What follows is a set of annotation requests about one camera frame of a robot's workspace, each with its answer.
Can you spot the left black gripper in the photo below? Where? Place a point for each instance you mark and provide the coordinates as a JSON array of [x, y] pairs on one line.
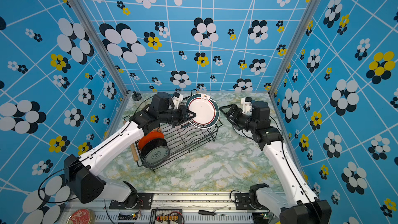
[[184, 115]]

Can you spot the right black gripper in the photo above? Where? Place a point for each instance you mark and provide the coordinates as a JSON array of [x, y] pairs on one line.
[[237, 117]]

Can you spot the white plate red green band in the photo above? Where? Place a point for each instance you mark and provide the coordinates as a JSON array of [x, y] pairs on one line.
[[206, 109]]

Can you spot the black wire dish rack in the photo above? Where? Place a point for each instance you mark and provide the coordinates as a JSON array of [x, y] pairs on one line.
[[181, 139]]

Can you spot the grey-green small plate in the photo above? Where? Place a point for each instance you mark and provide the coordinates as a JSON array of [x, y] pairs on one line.
[[155, 156]]

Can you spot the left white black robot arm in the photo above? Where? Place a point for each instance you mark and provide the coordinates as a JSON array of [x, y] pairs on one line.
[[82, 173]]

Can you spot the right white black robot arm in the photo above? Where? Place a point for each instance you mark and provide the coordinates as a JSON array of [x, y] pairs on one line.
[[300, 205]]

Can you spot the black small plate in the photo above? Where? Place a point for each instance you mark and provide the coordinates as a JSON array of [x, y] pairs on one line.
[[152, 145]]

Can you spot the orange small plate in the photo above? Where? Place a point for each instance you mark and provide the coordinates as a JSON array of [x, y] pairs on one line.
[[149, 137]]

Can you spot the clear jar black lid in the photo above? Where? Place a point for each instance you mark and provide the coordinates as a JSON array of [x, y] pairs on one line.
[[136, 96]]

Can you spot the black screwdriver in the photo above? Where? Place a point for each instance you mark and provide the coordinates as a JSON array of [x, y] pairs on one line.
[[209, 213]]

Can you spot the black terminal power board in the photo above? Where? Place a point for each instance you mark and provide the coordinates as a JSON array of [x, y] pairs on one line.
[[166, 216]]

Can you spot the small green circuit board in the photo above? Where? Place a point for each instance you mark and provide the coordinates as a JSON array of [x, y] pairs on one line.
[[127, 217]]

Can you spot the red round tin lid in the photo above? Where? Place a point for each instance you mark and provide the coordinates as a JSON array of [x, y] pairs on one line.
[[82, 216]]

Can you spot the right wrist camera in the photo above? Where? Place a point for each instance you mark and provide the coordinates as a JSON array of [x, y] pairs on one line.
[[246, 104]]

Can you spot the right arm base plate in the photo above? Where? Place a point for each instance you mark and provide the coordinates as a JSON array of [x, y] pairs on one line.
[[242, 202]]

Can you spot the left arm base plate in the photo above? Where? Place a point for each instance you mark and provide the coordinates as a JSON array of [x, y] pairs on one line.
[[144, 201]]

